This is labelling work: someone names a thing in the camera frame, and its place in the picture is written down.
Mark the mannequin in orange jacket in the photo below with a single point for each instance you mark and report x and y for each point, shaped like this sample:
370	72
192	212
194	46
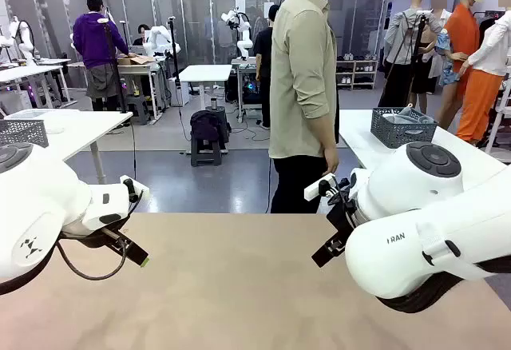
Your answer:
463	34

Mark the grey cloth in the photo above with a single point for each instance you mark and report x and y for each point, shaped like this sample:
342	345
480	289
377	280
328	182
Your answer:
411	116

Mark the open cardboard box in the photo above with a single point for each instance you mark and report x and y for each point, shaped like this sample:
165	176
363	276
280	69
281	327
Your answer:
133	60

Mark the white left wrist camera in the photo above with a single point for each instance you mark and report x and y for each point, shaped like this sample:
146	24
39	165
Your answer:
141	190

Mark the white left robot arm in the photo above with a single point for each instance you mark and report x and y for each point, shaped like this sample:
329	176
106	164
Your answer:
40	190

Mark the white robot cart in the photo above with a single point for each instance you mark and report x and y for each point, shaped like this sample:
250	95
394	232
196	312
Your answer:
243	64

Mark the mannequin in orange trousers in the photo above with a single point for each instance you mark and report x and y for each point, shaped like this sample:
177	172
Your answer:
479	102

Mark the wooden shoe shelf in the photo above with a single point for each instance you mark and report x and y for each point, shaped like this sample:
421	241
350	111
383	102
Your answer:
355	74

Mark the person's right hand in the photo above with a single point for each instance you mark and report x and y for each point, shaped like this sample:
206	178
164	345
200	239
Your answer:
331	160

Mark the mannequin in grey jacket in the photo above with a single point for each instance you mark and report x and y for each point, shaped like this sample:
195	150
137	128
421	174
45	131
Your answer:
401	38

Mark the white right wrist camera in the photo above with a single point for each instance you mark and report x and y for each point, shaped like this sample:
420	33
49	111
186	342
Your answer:
315	190

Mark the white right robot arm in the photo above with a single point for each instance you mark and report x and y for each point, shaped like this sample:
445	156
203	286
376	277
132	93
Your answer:
419	246

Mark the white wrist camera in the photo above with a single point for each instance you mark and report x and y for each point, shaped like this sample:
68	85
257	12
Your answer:
315	190
141	190

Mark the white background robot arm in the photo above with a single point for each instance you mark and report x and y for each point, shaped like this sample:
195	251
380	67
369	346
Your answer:
243	42
24	42
157	38

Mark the grey tumbler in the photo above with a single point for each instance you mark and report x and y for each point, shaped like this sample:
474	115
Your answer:
215	103

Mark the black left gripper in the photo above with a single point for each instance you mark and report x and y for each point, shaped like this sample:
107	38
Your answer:
116	236

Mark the white framed workbench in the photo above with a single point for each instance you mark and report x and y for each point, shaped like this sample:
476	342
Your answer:
139	71

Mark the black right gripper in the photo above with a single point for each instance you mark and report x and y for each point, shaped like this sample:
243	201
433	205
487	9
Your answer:
341	222

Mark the grey perforated basket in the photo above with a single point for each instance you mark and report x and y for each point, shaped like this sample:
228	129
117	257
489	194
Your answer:
24	134

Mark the person in beige shirt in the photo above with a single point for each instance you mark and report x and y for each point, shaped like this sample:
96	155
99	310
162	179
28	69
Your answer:
303	66

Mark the person in purple hoodie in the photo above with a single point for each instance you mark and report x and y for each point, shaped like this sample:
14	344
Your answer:
96	38

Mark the person in black shirt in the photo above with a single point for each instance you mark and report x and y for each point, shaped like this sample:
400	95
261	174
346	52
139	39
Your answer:
264	46

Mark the white table with square legs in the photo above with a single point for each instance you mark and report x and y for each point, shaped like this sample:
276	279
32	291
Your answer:
359	134

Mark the seated person with black hair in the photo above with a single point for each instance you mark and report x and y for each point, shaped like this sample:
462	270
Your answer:
143	36

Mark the black tripod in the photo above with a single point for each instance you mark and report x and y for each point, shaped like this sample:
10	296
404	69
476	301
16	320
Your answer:
415	46

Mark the black camera pole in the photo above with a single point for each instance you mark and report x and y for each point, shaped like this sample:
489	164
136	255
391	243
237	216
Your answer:
174	58
119	86

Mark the grey plastic basket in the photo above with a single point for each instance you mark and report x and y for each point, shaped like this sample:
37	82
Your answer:
399	134

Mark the person's right forearm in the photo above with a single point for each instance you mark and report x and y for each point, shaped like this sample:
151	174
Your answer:
330	134

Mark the mannequin in blue dress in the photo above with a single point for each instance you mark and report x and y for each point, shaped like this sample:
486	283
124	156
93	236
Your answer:
449	66

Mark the grey step stool under backpack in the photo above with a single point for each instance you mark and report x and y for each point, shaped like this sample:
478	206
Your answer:
205	154

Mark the long white workbench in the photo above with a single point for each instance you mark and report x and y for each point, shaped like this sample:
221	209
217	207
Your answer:
24	71

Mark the white height-adjustable desk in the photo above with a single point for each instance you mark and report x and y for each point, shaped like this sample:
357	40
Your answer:
205	72

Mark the black purple backpack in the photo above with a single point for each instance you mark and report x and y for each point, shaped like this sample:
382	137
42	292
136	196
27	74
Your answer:
207	124

